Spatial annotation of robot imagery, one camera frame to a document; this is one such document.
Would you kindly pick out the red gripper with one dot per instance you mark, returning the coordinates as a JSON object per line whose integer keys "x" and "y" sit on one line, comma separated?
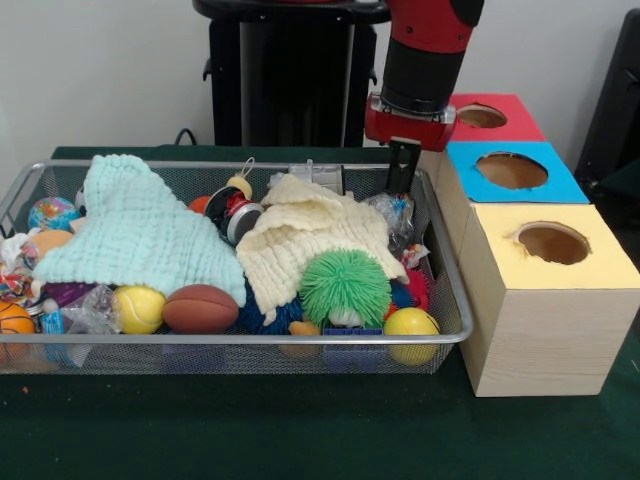
{"x": 405, "y": 129}

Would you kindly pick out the cream waffle cloth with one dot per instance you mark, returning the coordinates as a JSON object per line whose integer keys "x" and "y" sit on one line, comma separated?
{"x": 300, "y": 235}

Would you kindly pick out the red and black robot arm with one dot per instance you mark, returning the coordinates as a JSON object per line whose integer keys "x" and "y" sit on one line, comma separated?
{"x": 425, "y": 50}

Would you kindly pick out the wooden box with three holes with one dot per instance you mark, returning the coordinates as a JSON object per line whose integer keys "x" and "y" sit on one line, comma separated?
{"x": 540, "y": 340}

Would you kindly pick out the green spiky rubber ball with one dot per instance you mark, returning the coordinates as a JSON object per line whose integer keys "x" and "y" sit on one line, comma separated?
{"x": 346, "y": 290}

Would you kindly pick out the yellow smiley foam ball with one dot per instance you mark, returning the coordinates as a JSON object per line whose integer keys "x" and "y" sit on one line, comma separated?
{"x": 410, "y": 325}

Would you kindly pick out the black and red can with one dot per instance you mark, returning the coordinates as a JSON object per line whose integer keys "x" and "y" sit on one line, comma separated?
{"x": 240, "y": 212}

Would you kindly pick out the black upright panel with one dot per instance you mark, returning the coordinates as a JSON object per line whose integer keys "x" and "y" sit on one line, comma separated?
{"x": 620, "y": 125}

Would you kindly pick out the brown toy football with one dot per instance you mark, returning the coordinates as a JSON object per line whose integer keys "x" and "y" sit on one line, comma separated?
{"x": 200, "y": 309}

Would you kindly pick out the mint green waffle cloth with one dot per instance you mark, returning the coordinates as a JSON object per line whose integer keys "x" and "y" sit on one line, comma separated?
{"x": 130, "y": 225}

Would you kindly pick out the dark green table cloth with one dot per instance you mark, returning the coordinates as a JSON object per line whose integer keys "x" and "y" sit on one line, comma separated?
{"x": 300, "y": 430}

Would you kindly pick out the yellow tennis ball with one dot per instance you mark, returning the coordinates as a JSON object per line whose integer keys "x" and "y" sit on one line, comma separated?
{"x": 139, "y": 310}

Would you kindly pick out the globe print foam ball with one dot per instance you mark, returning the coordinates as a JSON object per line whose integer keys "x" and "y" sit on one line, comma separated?
{"x": 52, "y": 212}

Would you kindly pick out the orange toy basketball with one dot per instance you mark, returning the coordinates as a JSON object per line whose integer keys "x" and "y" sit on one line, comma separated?
{"x": 15, "y": 320}

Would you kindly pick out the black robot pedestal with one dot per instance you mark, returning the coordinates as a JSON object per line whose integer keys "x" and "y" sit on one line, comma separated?
{"x": 280, "y": 75}

